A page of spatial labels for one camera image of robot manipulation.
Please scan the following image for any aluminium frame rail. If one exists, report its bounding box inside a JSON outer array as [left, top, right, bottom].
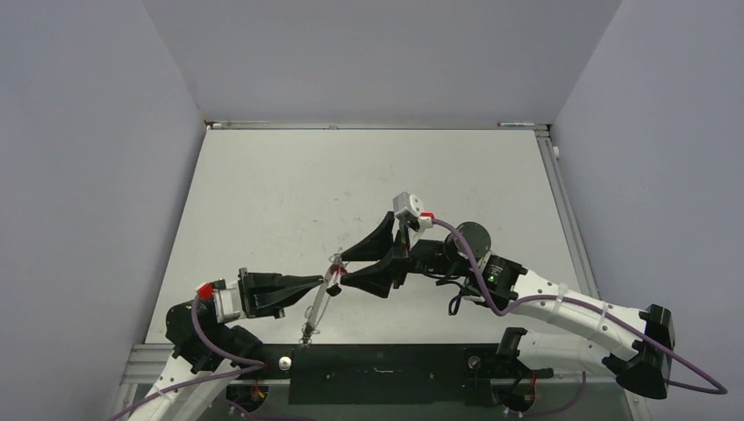
[[535, 128, 599, 298], [204, 121, 550, 132]]

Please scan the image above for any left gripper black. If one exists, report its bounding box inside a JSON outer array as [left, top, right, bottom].
[[235, 266, 324, 318]]

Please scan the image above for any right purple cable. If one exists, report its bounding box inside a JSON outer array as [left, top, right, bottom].
[[430, 218, 729, 418]]

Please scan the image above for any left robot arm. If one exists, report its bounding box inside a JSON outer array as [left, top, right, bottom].
[[112, 265, 345, 420]]

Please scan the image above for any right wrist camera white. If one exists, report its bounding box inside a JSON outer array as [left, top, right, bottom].
[[392, 191, 434, 232]]

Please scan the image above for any aluminium frame rail back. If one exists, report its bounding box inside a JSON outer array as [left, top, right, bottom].
[[204, 121, 550, 132]]

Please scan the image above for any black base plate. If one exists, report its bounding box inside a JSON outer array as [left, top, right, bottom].
[[226, 344, 554, 410]]

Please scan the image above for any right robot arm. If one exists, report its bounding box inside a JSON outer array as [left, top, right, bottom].
[[340, 212, 675, 400]]

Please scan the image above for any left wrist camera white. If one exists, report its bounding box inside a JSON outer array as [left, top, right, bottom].
[[213, 280, 242, 324]]

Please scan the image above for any black thin cable right arm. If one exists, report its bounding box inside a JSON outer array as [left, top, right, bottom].
[[435, 273, 483, 318]]

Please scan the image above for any aluminium frame rail right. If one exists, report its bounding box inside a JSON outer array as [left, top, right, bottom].
[[535, 128, 599, 298]]

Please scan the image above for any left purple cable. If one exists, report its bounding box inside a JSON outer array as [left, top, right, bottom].
[[110, 293, 268, 421]]

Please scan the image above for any black-headed key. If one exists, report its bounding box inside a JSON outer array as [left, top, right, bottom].
[[326, 282, 342, 297]]

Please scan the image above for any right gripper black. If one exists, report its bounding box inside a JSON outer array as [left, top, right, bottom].
[[340, 212, 470, 293]]

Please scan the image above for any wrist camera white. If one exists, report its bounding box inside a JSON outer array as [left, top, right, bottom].
[[392, 191, 434, 232], [213, 280, 242, 324]]

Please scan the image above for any purple cable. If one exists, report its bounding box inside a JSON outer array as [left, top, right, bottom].
[[110, 293, 268, 421], [430, 218, 729, 418]]

